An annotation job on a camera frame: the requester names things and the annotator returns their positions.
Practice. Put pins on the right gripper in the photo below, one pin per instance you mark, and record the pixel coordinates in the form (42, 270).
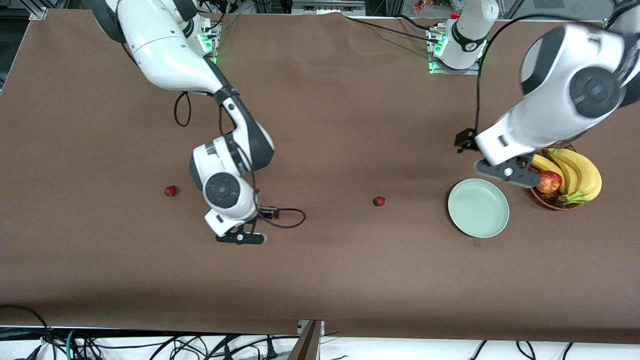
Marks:
(263, 212)

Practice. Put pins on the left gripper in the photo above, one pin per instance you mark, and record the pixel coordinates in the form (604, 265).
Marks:
(466, 139)

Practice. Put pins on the plain red strawberry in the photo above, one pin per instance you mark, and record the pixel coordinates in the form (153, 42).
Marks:
(170, 190)
(379, 201)

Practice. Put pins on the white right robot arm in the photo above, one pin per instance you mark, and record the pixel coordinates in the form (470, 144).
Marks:
(165, 50)

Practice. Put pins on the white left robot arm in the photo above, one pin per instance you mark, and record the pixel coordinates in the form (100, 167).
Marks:
(565, 55)

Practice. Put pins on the light green round plate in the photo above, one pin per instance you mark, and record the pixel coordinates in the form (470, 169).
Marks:
(477, 210)

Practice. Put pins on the brown table cover sheet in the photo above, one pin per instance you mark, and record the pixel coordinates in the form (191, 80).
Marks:
(320, 280)

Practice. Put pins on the red apple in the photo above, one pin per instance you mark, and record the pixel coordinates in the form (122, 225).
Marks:
(550, 182)

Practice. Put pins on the brown wicker basket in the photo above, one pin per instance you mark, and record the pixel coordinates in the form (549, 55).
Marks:
(547, 201)

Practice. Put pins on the yellow banana bunch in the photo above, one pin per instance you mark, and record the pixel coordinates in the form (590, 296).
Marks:
(582, 175)

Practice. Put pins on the orange red toy items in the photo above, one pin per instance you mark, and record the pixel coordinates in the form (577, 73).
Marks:
(422, 6)

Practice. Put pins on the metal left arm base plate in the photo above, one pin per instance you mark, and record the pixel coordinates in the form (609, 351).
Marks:
(472, 71)

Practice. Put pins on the grey metal post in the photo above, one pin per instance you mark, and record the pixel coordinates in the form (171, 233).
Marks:
(310, 345)

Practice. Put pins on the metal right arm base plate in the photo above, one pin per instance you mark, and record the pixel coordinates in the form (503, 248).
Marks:
(213, 37)

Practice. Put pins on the aluminium frame profile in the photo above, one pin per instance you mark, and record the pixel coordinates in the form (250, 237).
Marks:
(39, 13)
(611, 24)

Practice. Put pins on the grey metal bracket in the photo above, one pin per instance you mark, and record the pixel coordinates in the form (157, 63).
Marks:
(327, 7)

